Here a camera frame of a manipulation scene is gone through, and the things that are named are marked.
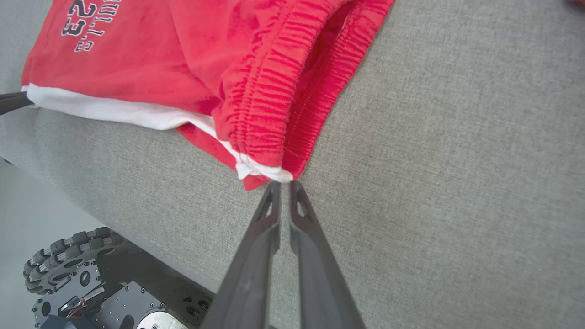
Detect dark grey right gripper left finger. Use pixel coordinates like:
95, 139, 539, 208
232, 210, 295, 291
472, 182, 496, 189
200, 181, 282, 329

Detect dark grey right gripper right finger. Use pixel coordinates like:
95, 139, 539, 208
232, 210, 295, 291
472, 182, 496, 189
288, 181, 367, 329

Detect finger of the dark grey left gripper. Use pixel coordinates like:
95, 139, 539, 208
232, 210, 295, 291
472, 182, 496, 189
0, 91, 34, 116

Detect red shorts with white trim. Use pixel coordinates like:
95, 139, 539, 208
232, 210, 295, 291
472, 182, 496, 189
21, 0, 396, 191

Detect black omni wheel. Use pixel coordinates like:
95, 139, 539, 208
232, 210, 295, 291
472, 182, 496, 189
24, 227, 130, 296

